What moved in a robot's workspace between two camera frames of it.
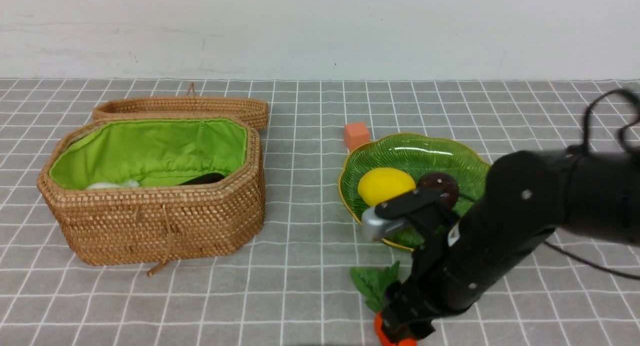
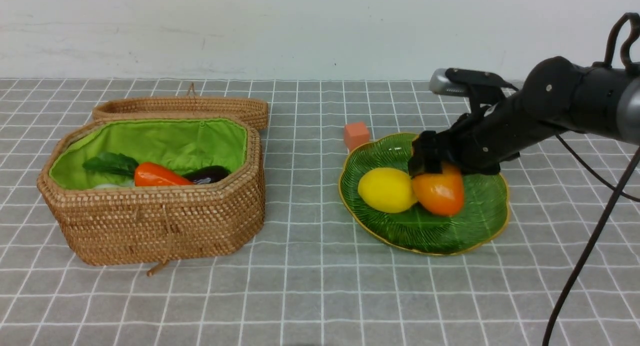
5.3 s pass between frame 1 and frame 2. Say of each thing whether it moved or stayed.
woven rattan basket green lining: stayed
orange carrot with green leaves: moved
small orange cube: stayed
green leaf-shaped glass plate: stayed
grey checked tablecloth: stayed
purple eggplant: moved
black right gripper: moved
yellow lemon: stayed
